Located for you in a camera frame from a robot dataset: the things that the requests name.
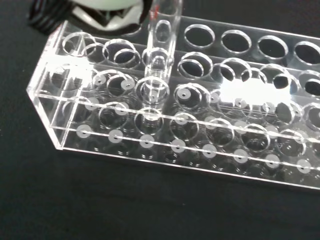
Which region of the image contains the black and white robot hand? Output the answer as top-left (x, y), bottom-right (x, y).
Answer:
top-left (26, 0), bottom-right (154, 36)

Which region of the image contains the clear acrylic test tube rack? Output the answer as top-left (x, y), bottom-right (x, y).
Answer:
top-left (25, 14), bottom-right (320, 193)

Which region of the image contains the black bench cloth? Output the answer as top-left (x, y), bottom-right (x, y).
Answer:
top-left (0, 0), bottom-right (320, 240)

